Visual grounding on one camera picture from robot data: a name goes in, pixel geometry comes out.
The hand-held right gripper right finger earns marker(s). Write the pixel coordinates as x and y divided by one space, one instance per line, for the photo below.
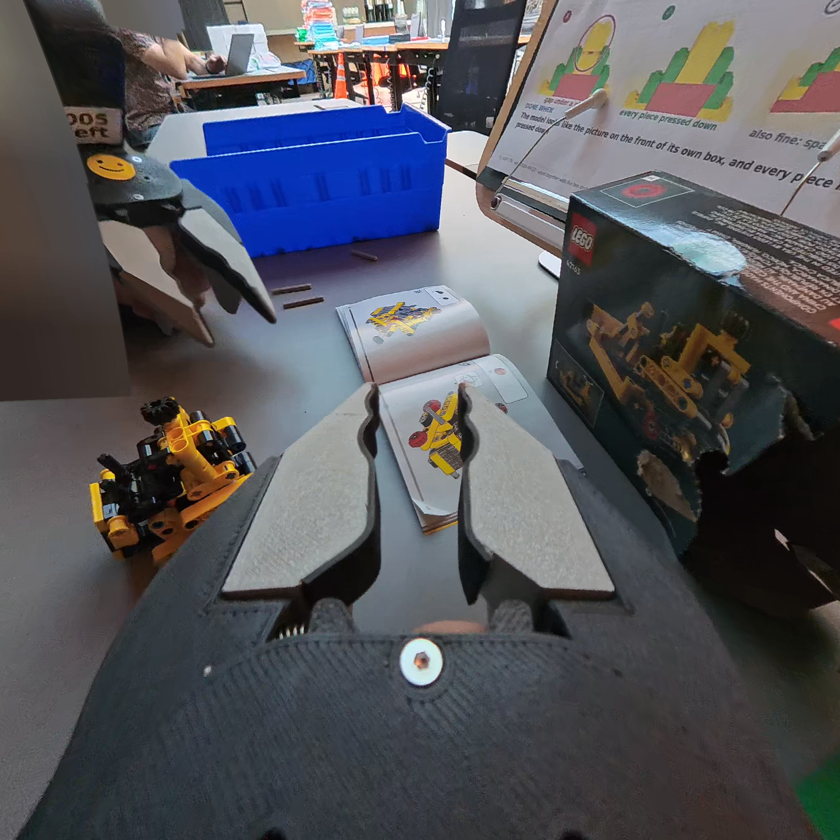
531 518

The dark lego set box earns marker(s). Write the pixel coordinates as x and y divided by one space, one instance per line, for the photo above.
656 295

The yellow black lego model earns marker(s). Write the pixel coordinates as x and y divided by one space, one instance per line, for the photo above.
184 446

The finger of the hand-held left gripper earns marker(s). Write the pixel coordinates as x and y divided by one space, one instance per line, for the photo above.
148 269
220 249

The green plastic box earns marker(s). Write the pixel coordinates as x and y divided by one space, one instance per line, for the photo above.
823 810

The stack of colourful bins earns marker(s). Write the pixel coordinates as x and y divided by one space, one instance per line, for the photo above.
320 26

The grey laptop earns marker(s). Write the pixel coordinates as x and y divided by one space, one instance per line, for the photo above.
236 56

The background wooden desk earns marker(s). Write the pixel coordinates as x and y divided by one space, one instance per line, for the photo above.
249 80

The instruction sheet stand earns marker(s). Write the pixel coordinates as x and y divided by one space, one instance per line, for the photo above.
525 203

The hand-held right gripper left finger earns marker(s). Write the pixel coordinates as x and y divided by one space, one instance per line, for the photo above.
302 518

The orange traffic cone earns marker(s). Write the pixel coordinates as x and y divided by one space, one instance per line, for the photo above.
340 79

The blue plastic bin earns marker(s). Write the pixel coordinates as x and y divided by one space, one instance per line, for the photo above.
328 197

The black office chair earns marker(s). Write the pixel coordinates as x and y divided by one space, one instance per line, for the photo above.
479 65

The brown lego axle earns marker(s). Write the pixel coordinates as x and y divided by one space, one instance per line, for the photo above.
364 255
303 302
291 289

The lego instruction booklet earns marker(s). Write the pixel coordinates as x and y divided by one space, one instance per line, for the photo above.
420 334

